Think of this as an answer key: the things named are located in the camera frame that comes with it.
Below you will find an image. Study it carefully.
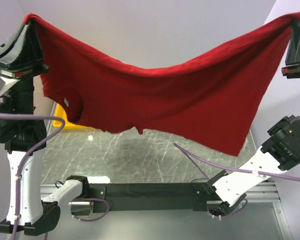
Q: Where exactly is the yellow plastic tray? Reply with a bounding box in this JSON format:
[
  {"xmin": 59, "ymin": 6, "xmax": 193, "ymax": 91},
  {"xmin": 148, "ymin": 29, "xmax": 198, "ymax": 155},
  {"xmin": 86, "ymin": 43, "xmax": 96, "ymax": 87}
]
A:
[{"xmin": 53, "ymin": 103, "xmax": 92, "ymax": 130}]

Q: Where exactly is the red t shirt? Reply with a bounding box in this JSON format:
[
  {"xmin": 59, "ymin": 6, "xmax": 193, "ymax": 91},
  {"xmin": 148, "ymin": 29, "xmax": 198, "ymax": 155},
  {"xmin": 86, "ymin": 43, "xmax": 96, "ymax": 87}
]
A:
[{"xmin": 24, "ymin": 12, "xmax": 300, "ymax": 156}]

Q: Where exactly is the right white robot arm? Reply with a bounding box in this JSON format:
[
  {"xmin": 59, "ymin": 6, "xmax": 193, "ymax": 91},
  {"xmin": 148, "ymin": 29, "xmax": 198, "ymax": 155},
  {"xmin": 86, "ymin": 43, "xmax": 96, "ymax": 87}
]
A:
[{"xmin": 202, "ymin": 20, "xmax": 300, "ymax": 214}]

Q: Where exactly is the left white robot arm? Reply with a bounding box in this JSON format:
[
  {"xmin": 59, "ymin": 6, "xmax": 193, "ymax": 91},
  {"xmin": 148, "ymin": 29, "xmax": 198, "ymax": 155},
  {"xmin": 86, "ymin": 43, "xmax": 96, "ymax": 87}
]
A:
[{"xmin": 0, "ymin": 21, "xmax": 90, "ymax": 239}]

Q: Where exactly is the black base beam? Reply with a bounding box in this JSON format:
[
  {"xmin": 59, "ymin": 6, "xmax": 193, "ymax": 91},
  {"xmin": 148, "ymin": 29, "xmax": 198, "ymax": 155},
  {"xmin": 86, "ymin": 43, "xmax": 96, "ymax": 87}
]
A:
[{"xmin": 74, "ymin": 182, "xmax": 222, "ymax": 211}]

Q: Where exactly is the aluminium frame rail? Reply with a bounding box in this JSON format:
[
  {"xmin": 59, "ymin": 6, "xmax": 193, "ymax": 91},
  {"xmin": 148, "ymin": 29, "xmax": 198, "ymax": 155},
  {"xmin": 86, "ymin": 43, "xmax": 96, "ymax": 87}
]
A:
[{"xmin": 40, "ymin": 181, "xmax": 281, "ymax": 203}]

